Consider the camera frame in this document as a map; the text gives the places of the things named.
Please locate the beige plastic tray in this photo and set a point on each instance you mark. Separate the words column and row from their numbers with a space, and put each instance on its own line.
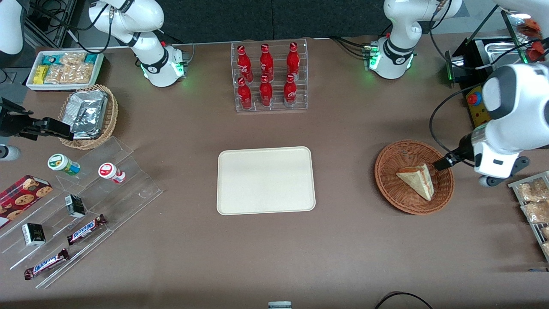
column 266, row 180

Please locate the light wicker basket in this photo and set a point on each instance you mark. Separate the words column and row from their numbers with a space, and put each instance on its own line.
column 110, row 116

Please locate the clear nut snack pack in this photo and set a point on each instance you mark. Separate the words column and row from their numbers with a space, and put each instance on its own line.
column 78, row 74
column 73, row 59
column 54, row 74

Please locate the red lid yogurt cup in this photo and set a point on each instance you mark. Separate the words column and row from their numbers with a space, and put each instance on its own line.
column 110, row 172

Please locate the small teal snack pack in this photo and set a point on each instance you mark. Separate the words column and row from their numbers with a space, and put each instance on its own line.
column 91, row 58

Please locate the small black carton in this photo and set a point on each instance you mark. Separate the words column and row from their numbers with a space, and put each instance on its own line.
column 75, row 206
column 33, row 234

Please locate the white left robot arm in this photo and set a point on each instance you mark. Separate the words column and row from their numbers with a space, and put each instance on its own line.
column 514, row 98

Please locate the clear granola snack pack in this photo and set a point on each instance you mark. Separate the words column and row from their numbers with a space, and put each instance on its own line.
column 532, row 191
column 536, row 212
column 547, row 249
column 546, row 232

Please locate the white rectangular snack tray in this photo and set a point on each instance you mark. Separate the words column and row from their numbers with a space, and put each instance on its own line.
column 31, row 83

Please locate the triangular sandwich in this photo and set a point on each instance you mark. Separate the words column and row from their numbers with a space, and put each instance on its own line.
column 417, row 182

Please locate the steel warmer pan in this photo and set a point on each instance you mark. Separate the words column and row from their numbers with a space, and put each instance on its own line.
column 502, row 49

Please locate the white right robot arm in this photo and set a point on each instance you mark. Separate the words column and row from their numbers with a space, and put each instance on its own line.
column 150, row 51

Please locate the brown snickers bar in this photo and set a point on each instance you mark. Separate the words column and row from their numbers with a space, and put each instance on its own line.
column 85, row 229
column 46, row 264

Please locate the silver foil pack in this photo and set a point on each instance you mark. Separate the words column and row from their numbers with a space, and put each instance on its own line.
column 88, row 135
column 88, row 109

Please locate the red packaged food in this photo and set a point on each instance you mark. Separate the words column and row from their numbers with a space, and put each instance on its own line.
column 529, row 28
column 536, row 52

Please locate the black food warmer cabinet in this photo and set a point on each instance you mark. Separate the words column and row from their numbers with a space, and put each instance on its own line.
column 474, row 53

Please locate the white grey cylinder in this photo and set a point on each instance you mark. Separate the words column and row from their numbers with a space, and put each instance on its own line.
column 9, row 153

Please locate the dark grey wrist camera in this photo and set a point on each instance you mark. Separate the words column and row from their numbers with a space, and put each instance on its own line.
column 512, row 171

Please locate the brown wicker basket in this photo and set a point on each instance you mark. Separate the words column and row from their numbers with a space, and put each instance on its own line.
column 399, row 195

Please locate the green lid yogurt cup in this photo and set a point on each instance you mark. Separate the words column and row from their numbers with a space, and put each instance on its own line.
column 63, row 164

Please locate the grey white edge object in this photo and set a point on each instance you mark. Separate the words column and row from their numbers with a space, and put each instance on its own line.
column 279, row 305

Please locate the large teal snack pack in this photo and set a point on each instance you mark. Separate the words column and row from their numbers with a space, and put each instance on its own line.
column 51, row 60

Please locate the red cookie box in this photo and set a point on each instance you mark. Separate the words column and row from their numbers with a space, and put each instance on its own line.
column 21, row 199

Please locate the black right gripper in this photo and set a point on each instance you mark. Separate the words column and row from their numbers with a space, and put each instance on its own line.
column 13, row 124

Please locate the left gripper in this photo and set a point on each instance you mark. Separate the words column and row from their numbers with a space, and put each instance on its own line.
column 462, row 152

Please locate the red cola bottle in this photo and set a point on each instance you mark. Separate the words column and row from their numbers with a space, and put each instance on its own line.
column 244, row 64
column 244, row 95
column 266, row 63
column 290, row 92
column 266, row 93
column 293, row 61

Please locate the clear acrylic bottle rack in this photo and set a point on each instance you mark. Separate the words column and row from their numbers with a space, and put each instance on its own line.
column 276, row 92

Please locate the clear acrylic stepped stand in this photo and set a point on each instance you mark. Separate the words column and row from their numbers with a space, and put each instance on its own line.
column 124, row 201

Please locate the yellow snack pack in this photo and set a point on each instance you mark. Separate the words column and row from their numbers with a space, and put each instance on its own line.
column 40, row 74

